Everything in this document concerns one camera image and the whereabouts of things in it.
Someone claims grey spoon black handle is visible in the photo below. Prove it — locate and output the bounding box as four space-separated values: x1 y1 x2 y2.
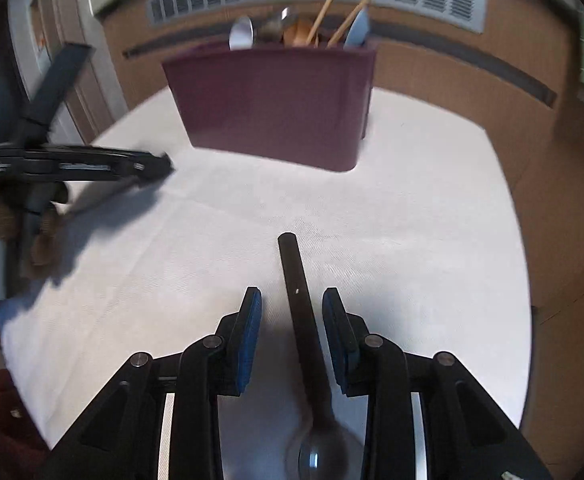
278 232 348 479

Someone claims wooden chopstick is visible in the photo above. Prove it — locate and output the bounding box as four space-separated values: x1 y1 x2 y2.
304 0 333 47
327 0 372 48

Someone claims left gloved hand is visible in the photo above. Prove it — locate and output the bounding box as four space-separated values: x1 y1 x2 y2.
0 198 62 271

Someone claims white cloth mat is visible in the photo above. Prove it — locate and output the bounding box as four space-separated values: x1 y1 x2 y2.
0 86 533 480

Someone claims maroon utensil holder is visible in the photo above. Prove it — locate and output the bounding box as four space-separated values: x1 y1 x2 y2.
162 42 377 172

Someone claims white spoon left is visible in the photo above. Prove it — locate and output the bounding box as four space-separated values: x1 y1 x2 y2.
228 16 254 51

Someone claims white spoon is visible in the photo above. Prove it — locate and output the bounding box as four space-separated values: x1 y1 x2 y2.
228 16 254 51
343 6 371 48

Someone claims grey spoon in holder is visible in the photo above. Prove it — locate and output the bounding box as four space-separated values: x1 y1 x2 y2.
255 6 295 44

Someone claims wooden spoon in holder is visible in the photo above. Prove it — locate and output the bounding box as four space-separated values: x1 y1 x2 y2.
282 16 320 47

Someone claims white spoon right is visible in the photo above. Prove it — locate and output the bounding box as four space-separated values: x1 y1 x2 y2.
343 6 371 48

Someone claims wooden chopstick in holder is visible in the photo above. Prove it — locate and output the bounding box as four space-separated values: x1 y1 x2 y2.
304 0 333 47

